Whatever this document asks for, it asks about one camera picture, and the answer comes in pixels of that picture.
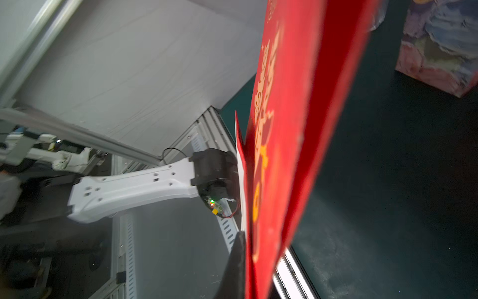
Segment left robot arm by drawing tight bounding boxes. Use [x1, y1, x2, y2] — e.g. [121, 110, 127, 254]
[67, 148, 240, 224]

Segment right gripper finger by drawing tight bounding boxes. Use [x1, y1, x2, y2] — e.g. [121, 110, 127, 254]
[214, 231, 246, 299]

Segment red paper bag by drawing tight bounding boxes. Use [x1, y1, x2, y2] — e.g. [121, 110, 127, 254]
[236, 1, 378, 299]

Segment floral paper bag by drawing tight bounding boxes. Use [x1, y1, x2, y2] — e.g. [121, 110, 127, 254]
[395, 0, 478, 98]

